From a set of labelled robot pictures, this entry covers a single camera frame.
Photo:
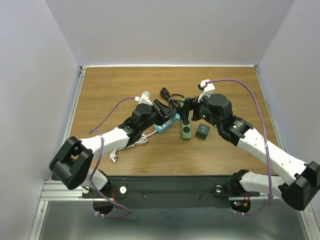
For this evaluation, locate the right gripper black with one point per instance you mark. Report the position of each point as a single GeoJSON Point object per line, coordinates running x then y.
{"type": "Point", "coordinates": [189, 104]}

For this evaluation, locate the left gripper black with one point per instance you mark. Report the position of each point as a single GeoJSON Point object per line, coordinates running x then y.
{"type": "Point", "coordinates": [165, 112]}

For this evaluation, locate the white charger plug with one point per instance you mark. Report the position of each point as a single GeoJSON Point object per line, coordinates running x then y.
{"type": "Point", "coordinates": [170, 122]}

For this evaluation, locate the blue usb socket strip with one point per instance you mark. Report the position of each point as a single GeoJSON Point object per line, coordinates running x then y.
{"type": "Point", "coordinates": [162, 128]}

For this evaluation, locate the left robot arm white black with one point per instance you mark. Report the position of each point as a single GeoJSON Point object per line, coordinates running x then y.
{"type": "Point", "coordinates": [72, 163]}

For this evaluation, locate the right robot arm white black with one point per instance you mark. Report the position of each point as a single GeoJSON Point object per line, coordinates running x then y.
{"type": "Point", "coordinates": [296, 182]}

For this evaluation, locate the green power strip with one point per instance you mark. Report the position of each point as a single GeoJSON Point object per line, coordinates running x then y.
{"type": "Point", "coordinates": [186, 127]}

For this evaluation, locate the dark green cube adapter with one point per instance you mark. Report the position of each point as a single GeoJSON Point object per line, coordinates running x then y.
{"type": "Point", "coordinates": [202, 131]}

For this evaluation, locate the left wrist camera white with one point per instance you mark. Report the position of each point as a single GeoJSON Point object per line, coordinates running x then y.
{"type": "Point", "coordinates": [144, 98]}

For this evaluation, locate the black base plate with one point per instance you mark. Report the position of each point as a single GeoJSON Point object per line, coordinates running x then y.
{"type": "Point", "coordinates": [180, 191]}

